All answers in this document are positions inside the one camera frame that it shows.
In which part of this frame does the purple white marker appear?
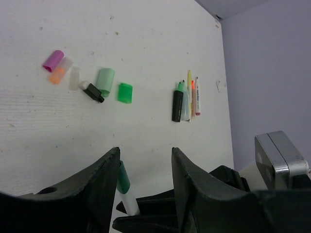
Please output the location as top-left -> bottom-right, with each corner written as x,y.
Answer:
195,77 -> 201,116

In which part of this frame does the pale green highlighter cap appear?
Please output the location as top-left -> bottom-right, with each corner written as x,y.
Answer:
95,68 -> 115,98

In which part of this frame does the pale green highlighter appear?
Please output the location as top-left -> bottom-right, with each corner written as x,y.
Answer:
181,80 -> 190,121

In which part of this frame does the purple marker cap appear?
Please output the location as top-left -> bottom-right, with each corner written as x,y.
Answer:
43,50 -> 64,72

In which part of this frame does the orange highlighter pen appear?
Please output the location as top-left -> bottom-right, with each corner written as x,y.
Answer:
191,80 -> 196,118

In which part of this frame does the bright green highlighter cap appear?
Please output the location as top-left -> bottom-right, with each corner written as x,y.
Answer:
117,83 -> 133,104

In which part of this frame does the yellow highlighter pen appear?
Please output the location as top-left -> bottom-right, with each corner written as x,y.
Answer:
187,70 -> 192,122

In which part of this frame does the green black highlighter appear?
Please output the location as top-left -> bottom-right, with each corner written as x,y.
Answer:
172,82 -> 184,122

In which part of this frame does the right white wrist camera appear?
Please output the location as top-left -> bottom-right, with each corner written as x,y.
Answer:
240,131 -> 311,191

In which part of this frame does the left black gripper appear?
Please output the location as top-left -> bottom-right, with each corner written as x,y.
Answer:
0,147 -> 311,233

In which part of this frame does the green cap white marker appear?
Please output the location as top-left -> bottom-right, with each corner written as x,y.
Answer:
117,161 -> 140,216

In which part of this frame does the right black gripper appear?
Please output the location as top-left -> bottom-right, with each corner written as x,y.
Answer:
210,165 -> 250,192

